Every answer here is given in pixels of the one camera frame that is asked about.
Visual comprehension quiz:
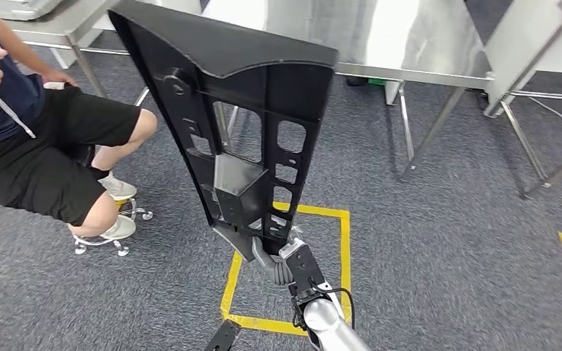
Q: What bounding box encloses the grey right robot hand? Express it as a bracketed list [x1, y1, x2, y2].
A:
[250, 235, 285, 272]

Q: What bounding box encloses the black plastic plate bracket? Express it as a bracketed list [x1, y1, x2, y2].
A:
[108, 0, 340, 263]

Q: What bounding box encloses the grey plastic part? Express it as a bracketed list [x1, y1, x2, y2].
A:
[0, 0, 64, 21]

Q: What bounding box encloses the person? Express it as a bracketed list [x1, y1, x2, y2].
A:
[0, 0, 158, 241]

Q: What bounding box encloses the white panel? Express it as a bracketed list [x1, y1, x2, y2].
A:
[484, 0, 562, 117]
[48, 0, 202, 69]

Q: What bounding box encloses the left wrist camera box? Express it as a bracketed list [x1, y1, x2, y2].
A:
[204, 320, 242, 351]

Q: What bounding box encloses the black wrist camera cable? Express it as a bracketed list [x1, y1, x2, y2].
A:
[310, 276, 356, 331]

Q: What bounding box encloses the steel frame workbench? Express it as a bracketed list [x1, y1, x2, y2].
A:
[201, 0, 495, 183]
[499, 0, 562, 200]
[0, 0, 151, 107]

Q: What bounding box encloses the white cord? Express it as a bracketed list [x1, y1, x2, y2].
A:
[0, 91, 37, 140]

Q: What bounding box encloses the white power cable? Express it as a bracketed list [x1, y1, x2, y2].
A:
[528, 97, 562, 137]

